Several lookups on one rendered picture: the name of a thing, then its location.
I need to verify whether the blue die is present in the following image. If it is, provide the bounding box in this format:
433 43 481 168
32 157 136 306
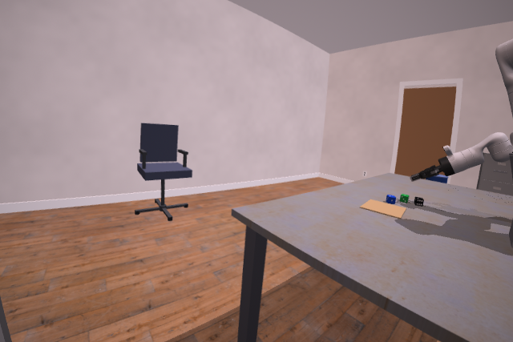
386 195 396 204

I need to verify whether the black die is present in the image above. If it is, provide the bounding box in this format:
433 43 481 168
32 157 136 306
414 197 424 207

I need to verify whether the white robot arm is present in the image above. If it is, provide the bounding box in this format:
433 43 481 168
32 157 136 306
443 39 513 174

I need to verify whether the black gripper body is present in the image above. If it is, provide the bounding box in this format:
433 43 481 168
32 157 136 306
435 157 454 176

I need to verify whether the peach flat square mat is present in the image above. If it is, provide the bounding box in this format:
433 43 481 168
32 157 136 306
360 199 406 219

